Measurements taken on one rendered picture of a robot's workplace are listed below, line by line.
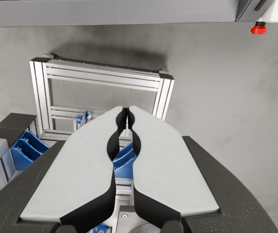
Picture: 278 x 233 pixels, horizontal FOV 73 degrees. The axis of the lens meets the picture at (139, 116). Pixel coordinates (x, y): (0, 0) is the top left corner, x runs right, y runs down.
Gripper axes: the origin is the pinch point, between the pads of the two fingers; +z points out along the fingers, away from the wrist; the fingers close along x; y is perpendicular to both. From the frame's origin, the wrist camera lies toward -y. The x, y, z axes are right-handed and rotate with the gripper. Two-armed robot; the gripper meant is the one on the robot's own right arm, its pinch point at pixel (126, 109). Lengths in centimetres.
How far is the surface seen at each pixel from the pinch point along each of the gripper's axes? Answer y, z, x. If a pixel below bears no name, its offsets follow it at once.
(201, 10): -5.0, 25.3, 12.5
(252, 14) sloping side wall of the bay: -4.3, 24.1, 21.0
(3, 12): -5.2, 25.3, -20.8
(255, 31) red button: 0, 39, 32
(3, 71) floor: 33, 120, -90
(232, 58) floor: 28, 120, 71
